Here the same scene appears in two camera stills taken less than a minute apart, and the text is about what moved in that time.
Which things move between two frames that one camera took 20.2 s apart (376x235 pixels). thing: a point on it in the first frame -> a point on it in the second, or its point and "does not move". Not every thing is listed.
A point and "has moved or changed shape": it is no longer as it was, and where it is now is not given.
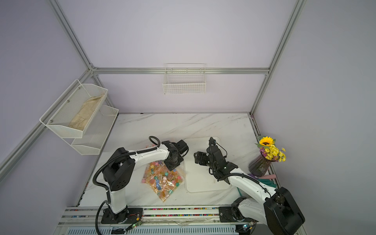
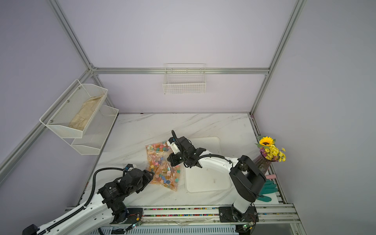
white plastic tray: (198, 178) does not move
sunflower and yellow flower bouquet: (269, 150) does not move
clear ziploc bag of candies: (162, 181) has moved or changed shape
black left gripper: (171, 168) -> (148, 177)
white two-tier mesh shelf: (78, 116) does not move
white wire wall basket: (185, 79) does not move
